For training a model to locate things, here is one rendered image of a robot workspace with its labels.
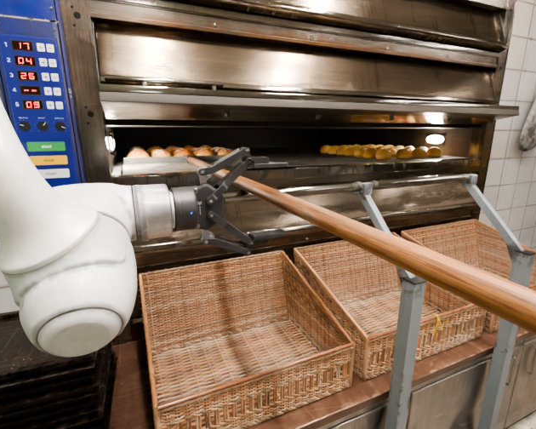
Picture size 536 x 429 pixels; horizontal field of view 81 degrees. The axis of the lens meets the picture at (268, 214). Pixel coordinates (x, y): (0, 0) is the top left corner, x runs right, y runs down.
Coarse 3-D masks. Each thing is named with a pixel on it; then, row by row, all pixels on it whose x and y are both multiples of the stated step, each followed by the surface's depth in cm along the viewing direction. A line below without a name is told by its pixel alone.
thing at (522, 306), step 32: (192, 160) 131; (256, 192) 69; (320, 224) 47; (352, 224) 41; (384, 256) 35; (416, 256) 32; (448, 288) 28; (480, 288) 26; (512, 288) 24; (512, 320) 24
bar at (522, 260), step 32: (224, 192) 77; (288, 192) 84; (320, 192) 88; (480, 192) 111; (384, 224) 89; (512, 256) 103; (416, 288) 79; (416, 320) 82; (512, 352) 108; (480, 416) 117
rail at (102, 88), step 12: (108, 84) 82; (216, 96) 93; (228, 96) 94; (240, 96) 96; (252, 96) 97; (264, 96) 99; (276, 96) 100; (288, 96) 102; (300, 96) 104; (312, 96) 106; (324, 96) 107; (336, 96) 109; (492, 108) 143; (504, 108) 146; (516, 108) 150
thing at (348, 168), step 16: (416, 160) 158; (432, 160) 158; (448, 160) 160; (464, 160) 164; (480, 160) 169; (112, 176) 101; (128, 176) 102; (144, 176) 103; (160, 176) 105; (176, 176) 107; (192, 176) 110; (256, 176) 119; (272, 176) 122; (288, 176) 125; (304, 176) 128
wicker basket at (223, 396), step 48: (192, 288) 113; (240, 288) 121; (288, 288) 125; (144, 336) 86; (192, 336) 113; (240, 336) 116; (288, 336) 116; (336, 336) 97; (192, 384) 94; (240, 384) 77; (288, 384) 84; (336, 384) 91
